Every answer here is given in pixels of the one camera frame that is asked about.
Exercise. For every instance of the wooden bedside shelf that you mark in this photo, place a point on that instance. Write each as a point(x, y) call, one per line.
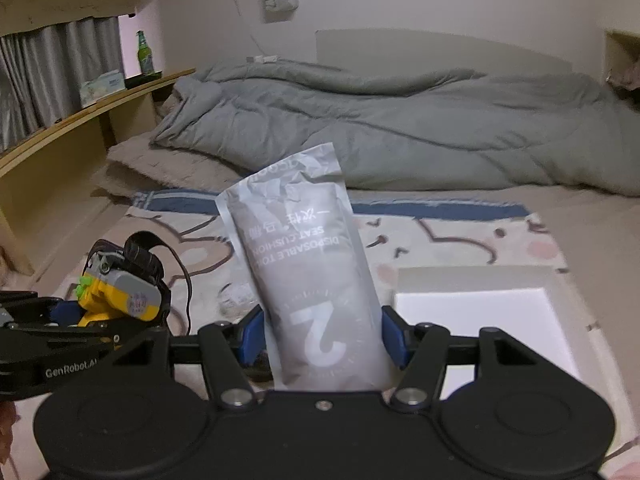
point(50, 170)

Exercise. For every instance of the grey plastic pouch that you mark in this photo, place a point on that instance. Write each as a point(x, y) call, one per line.
point(310, 280)

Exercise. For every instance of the white cardboard box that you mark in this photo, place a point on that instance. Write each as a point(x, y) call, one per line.
point(480, 310)

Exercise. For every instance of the white power strip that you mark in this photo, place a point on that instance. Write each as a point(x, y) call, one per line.
point(264, 59)

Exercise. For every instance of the grey curtain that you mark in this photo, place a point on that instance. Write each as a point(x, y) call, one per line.
point(55, 80)

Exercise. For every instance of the small clear plastic packet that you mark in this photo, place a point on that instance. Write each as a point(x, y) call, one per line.
point(239, 301)

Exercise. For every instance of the yellow grey headlamp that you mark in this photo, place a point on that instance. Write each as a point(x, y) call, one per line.
point(120, 292)

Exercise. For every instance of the wooden board above curtain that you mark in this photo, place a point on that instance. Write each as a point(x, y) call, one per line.
point(65, 0)

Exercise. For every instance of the cartoon printed blanket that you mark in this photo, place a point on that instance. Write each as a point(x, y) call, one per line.
point(450, 242)

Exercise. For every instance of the grey duvet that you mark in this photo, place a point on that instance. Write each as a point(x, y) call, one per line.
point(400, 120)

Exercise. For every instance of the tissue box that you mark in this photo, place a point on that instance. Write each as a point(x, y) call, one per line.
point(102, 87)

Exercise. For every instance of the cartoon bear printed mat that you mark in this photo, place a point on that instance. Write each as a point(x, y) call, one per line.
point(595, 220)

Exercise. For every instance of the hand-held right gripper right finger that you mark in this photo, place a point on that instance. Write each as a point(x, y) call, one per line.
point(392, 334)

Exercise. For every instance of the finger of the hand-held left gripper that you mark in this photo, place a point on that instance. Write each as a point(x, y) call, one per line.
point(64, 312)

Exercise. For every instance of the beige fluffy pillow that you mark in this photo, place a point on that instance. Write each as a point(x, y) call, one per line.
point(165, 165)

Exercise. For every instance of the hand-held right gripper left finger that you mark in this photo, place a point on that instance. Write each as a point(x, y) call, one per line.
point(250, 336)

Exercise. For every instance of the green glass bottle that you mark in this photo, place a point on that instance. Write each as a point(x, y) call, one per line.
point(144, 55)

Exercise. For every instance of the black tray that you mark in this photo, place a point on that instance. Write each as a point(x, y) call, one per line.
point(142, 80)

